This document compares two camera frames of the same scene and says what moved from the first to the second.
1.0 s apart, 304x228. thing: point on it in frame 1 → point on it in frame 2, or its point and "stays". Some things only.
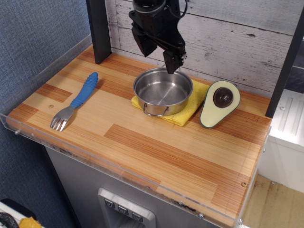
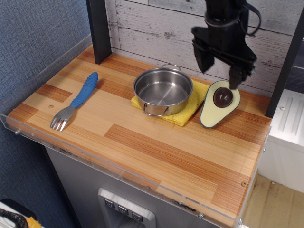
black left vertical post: [99, 23] stays
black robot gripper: [162, 25] → [228, 41]
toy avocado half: [221, 97] stays
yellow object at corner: [29, 222] stays
